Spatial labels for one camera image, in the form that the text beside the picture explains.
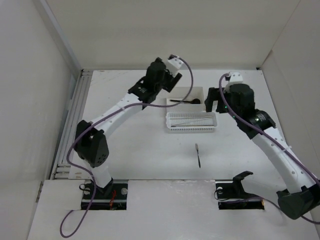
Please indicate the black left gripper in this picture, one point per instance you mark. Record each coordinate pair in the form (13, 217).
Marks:
(171, 80)

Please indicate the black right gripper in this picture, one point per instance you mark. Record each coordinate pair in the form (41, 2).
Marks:
(213, 94)

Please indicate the metal chopstick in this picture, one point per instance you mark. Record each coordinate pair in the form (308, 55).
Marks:
(199, 118)

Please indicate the black spoon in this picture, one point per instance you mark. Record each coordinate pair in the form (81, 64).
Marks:
(195, 101)

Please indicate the small metal fork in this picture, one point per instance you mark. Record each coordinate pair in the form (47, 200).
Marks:
(198, 155)

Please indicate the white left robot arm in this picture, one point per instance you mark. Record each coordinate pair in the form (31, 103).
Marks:
(91, 137)

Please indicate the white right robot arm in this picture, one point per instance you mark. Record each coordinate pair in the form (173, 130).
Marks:
(302, 193)

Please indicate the white square box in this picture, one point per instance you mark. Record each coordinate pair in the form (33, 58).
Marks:
(179, 93)

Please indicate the white perforated basket tray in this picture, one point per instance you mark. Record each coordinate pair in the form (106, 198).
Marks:
(175, 124)

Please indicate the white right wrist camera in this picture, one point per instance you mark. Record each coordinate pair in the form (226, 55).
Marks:
(234, 77)

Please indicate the aluminium rail frame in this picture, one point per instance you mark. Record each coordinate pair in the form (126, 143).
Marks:
(59, 168)

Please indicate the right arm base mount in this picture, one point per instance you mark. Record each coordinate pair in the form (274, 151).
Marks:
(231, 195)

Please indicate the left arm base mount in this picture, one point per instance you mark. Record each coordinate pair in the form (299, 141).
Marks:
(115, 200)

